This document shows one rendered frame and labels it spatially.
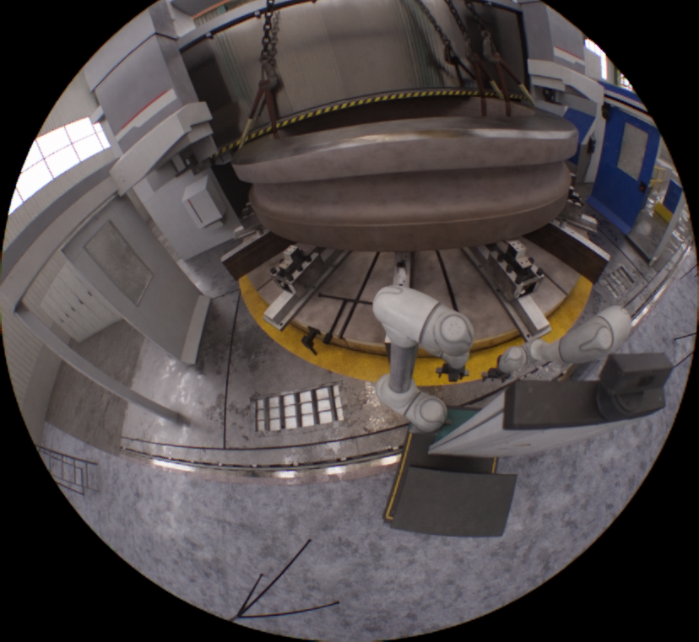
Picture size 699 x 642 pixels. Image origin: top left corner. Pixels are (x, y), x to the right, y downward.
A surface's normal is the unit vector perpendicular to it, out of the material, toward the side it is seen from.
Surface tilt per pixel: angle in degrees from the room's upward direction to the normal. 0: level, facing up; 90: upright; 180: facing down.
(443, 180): 90
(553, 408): 0
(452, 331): 23
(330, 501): 0
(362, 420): 0
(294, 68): 90
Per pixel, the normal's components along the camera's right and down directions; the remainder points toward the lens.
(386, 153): -0.21, 0.77
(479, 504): -0.23, -0.64
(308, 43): 0.18, 0.72
